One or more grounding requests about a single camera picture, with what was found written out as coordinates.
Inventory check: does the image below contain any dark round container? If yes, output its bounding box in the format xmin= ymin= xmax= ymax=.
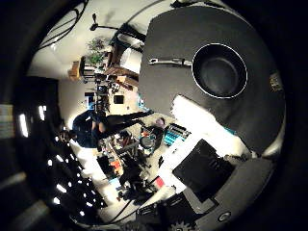
xmin=140 ymin=136 xmax=157 ymax=150

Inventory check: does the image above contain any red box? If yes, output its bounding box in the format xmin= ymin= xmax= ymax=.
xmin=153 ymin=176 xmax=166 ymax=190

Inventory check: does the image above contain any teal storage rack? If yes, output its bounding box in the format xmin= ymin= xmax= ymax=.
xmin=163 ymin=122 xmax=191 ymax=147

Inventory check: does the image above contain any person in dark clothes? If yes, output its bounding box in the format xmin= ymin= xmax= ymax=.
xmin=70 ymin=109 xmax=156 ymax=149

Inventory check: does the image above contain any green potted plant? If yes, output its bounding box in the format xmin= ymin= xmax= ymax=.
xmin=86 ymin=37 xmax=108 ymax=67

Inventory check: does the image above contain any cardboard box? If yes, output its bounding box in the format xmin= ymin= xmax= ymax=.
xmin=67 ymin=60 xmax=82 ymax=82

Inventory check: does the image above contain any black floor cable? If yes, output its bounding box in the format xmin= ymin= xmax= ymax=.
xmin=101 ymin=198 xmax=143 ymax=226

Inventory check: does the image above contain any black frying pan, silver handle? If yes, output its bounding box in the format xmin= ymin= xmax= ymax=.
xmin=147 ymin=42 xmax=249 ymax=100

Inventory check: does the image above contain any black looped cable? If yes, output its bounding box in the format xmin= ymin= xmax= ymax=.
xmin=38 ymin=0 xmax=90 ymax=50

